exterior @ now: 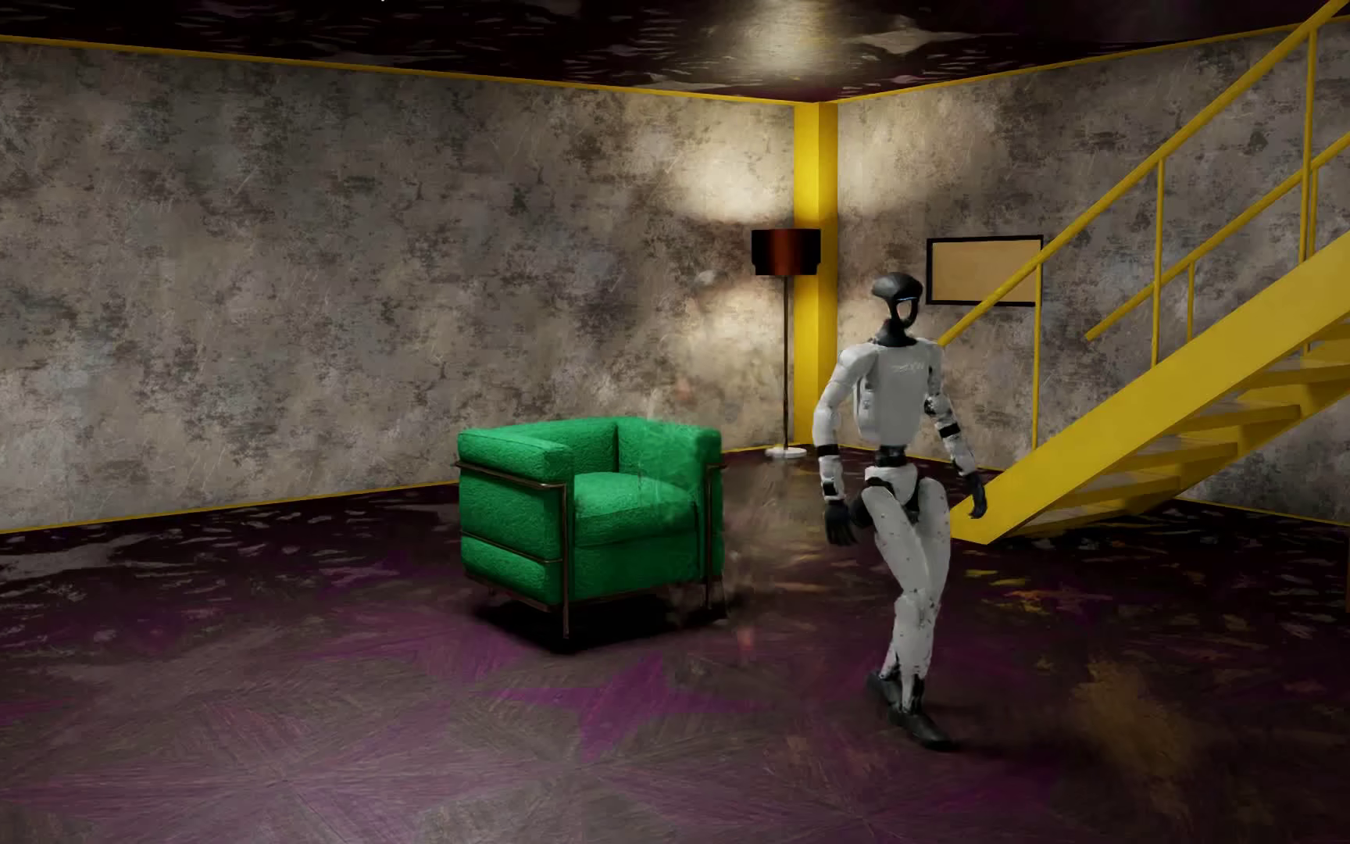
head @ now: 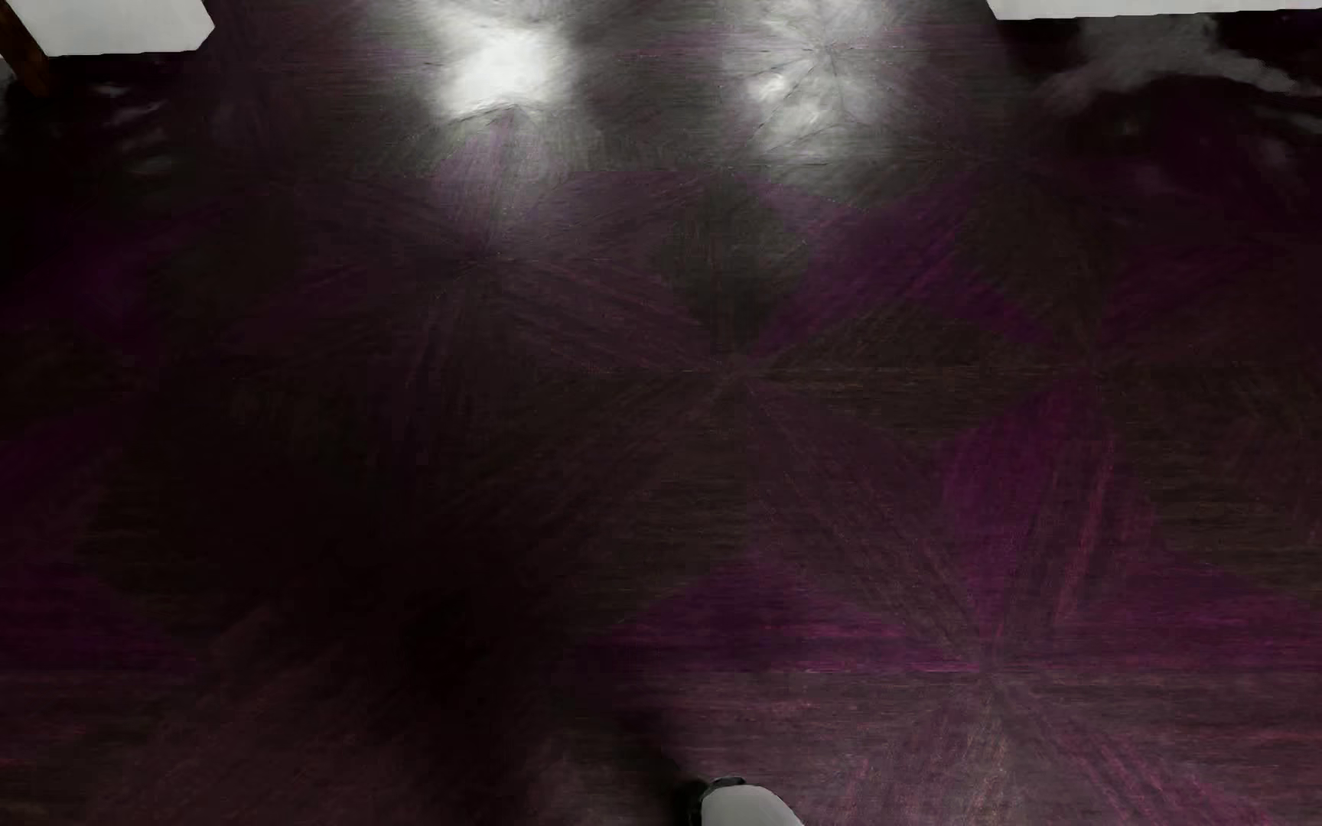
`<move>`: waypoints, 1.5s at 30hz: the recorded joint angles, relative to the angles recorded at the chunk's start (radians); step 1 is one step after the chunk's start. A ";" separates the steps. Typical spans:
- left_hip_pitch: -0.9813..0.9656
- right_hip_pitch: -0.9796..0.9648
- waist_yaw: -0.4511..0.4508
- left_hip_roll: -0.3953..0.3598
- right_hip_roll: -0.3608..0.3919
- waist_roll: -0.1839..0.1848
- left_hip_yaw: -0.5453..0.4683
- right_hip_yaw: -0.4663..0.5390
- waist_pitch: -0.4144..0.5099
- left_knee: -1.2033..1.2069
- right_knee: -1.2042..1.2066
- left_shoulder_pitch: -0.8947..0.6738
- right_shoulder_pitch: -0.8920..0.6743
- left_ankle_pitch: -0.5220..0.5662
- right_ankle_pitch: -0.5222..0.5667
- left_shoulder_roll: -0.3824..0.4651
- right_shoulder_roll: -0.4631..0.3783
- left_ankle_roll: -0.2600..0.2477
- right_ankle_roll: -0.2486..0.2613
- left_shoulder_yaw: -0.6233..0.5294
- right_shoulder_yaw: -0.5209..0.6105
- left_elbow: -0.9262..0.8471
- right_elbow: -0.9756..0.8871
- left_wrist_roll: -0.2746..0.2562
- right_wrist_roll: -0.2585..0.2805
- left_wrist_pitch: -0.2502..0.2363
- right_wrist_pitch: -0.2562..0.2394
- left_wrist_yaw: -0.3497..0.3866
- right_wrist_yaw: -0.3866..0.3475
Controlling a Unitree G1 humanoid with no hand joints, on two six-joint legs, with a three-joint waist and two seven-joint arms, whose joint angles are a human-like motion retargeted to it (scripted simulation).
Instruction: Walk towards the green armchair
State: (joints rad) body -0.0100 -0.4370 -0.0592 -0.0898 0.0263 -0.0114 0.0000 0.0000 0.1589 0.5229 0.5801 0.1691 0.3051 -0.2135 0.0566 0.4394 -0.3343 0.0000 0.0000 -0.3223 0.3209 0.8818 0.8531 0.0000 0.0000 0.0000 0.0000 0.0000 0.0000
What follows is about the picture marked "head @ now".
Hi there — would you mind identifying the white robot foot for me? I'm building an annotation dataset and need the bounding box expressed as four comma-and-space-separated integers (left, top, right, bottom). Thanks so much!
686, 776, 806, 826

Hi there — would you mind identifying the brown wooden furniture leg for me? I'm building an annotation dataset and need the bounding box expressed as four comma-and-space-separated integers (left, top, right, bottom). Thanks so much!
0, 0, 57, 98

